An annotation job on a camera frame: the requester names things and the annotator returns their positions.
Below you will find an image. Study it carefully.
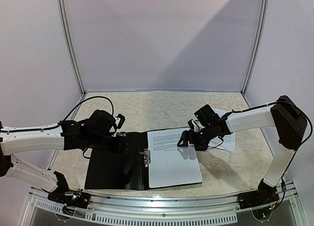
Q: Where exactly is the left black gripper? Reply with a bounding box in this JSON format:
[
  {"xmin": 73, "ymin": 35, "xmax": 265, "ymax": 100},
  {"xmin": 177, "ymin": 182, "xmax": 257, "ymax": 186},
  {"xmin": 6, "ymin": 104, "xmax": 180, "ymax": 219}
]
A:
[{"xmin": 87, "ymin": 135, "xmax": 133, "ymax": 155}]

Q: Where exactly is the black clip folder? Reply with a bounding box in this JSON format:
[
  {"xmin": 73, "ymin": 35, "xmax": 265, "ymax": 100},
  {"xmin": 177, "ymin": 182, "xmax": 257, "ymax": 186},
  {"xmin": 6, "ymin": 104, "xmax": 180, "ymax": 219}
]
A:
[{"xmin": 84, "ymin": 131, "xmax": 203, "ymax": 191}]

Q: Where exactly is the white printed sheet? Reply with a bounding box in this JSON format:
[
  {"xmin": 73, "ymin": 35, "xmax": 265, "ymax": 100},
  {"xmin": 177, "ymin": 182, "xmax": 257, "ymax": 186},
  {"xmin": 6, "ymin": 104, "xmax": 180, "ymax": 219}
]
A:
[{"xmin": 147, "ymin": 127, "xmax": 203, "ymax": 189}]

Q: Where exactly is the white paper stack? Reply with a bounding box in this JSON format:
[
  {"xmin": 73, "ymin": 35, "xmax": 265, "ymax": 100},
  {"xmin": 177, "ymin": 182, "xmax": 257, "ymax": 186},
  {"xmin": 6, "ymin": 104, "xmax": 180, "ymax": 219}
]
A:
[{"xmin": 208, "ymin": 107, "xmax": 236, "ymax": 152}]

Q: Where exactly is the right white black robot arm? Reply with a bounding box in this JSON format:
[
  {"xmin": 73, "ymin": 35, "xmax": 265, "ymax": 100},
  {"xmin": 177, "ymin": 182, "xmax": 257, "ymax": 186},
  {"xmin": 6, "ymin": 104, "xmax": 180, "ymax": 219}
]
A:
[{"xmin": 177, "ymin": 95, "xmax": 313, "ymax": 204}]

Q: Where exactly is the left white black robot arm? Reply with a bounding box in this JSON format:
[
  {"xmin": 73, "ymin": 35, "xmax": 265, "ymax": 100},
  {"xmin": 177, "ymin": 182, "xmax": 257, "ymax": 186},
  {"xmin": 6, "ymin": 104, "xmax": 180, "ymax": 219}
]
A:
[{"xmin": 0, "ymin": 110, "xmax": 125, "ymax": 203}]

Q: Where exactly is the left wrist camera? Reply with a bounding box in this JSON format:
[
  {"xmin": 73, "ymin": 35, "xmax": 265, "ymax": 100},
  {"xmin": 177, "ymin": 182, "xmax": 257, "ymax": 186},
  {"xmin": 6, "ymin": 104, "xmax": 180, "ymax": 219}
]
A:
[{"xmin": 115, "ymin": 114, "xmax": 125, "ymax": 129}]

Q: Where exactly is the aluminium front rail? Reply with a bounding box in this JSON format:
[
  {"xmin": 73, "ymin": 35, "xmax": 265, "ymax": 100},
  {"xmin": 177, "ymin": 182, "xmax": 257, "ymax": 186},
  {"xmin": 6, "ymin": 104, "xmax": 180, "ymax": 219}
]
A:
[{"xmin": 25, "ymin": 181, "xmax": 302, "ymax": 215}]

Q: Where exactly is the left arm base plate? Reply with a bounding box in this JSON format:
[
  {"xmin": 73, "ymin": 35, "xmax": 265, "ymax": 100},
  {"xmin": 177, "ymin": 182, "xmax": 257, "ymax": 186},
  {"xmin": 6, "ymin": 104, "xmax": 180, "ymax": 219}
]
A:
[{"xmin": 48, "ymin": 186, "xmax": 91, "ymax": 209}]

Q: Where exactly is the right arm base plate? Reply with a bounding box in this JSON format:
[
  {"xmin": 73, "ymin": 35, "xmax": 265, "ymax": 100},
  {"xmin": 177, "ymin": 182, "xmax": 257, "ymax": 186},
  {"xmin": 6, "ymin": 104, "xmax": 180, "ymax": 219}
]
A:
[{"xmin": 236, "ymin": 190, "xmax": 279, "ymax": 209}]

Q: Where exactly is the perforated white cable tray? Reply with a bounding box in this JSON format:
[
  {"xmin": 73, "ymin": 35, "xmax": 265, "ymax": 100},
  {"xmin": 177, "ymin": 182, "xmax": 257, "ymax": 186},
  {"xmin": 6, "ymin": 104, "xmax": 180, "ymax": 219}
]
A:
[{"xmin": 29, "ymin": 200, "xmax": 238, "ymax": 226}]

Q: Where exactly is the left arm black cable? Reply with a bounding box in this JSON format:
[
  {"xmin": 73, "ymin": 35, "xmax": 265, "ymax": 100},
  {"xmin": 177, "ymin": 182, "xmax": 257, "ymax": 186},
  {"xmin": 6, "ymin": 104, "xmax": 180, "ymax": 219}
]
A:
[{"xmin": 0, "ymin": 96, "xmax": 116, "ymax": 133}]

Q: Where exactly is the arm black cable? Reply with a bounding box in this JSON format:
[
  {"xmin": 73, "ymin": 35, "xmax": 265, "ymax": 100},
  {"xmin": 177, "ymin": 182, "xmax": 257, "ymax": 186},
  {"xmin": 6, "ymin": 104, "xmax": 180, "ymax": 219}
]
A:
[
  {"xmin": 0, "ymin": 96, "xmax": 116, "ymax": 133},
  {"xmin": 220, "ymin": 100, "xmax": 314, "ymax": 212}
]

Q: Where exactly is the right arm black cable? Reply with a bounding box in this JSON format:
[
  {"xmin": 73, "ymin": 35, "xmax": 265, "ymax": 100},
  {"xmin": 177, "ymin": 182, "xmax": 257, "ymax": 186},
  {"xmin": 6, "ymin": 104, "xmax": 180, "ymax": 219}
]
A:
[{"xmin": 220, "ymin": 100, "xmax": 314, "ymax": 212}]

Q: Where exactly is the right aluminium frame post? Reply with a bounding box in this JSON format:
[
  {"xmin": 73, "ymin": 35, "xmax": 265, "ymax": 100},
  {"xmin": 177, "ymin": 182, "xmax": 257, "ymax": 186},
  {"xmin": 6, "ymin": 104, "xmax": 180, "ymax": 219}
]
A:
[{"xmin": 241, "ymin": 0, "xmax": 268, "ymax": 96}]

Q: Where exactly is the aluminium frame post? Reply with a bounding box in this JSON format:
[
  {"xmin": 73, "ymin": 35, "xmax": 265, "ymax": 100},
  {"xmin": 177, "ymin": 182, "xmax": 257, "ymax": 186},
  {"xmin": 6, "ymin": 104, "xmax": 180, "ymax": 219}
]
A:
[
  {"xmin": 57, "ymin": 0, "xmax": 86, "ymax": 96},
  {"xmin": 241, "ymin": 0, "xmax": 268, "ymax": 96}
]

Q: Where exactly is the left aluminium frame post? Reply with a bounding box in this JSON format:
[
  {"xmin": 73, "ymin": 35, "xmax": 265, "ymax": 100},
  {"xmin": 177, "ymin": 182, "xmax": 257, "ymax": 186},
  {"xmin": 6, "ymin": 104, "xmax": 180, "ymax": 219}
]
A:
[{"xmin": 57, "ymin": 0, "xmax": 86, "ymax": 96}]

